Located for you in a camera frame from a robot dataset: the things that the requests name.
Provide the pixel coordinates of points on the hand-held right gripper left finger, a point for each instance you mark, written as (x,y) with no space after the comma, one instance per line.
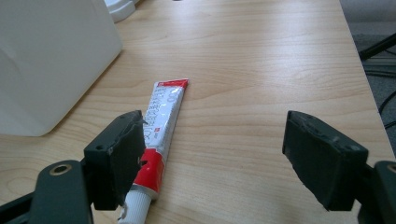
(115,165)

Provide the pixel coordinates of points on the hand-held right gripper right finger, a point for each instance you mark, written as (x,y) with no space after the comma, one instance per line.
(323,161)

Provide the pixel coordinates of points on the red and white toothpaste tube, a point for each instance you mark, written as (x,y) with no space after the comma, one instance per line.
(158,133)

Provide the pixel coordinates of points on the white plastic container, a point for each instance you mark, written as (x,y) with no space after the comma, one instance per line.
(46,62)

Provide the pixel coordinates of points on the black metal stand leg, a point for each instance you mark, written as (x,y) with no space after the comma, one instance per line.
(378,46)

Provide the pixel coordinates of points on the white round base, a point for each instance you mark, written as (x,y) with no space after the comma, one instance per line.
(120,7)

